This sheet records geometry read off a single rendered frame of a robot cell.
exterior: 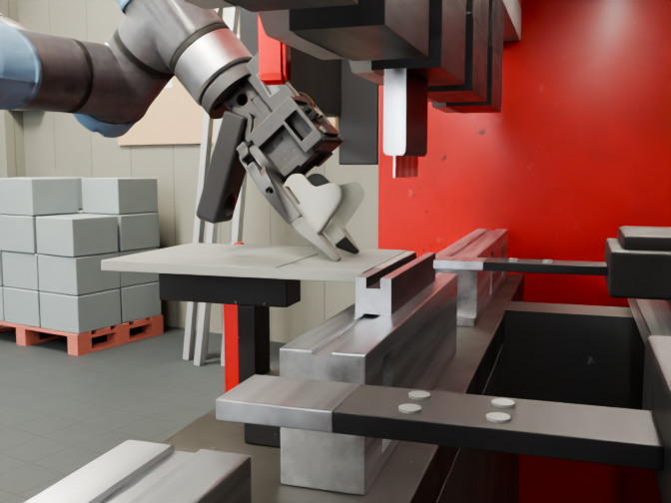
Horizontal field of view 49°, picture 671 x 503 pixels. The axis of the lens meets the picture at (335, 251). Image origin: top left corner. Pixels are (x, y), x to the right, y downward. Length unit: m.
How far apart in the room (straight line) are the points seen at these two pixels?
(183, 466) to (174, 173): 4.88
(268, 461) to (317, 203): 0.26
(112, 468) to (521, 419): 0.16
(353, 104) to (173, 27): 1.44
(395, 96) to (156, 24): 0.26
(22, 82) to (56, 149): 5.30
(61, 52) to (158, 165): 4.51
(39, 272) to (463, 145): 3.60
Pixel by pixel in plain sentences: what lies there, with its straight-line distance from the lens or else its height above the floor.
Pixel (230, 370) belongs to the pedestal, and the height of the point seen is 0.38.
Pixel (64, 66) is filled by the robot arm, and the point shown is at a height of 1.18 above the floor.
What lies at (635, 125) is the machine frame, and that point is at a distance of 1.55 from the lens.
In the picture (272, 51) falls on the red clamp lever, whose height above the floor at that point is 1.18.
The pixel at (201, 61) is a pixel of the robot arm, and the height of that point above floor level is 1.19.
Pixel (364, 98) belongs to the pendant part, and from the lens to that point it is 2.18.
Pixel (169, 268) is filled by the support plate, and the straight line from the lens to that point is 0.71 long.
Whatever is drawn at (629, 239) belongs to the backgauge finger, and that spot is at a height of 1.03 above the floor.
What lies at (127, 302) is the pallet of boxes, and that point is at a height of 0.25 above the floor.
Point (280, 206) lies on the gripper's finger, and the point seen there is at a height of 1.05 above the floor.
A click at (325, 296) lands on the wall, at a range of 4.50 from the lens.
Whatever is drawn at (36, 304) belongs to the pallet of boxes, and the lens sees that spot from 4.88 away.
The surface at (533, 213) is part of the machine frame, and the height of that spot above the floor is 1.00.
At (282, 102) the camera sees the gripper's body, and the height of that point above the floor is 1.15.
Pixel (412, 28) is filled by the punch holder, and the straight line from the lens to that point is 0.55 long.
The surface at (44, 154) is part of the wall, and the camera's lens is 6.16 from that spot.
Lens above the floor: 1.09
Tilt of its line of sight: 6 degrees down
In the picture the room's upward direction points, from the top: straight up
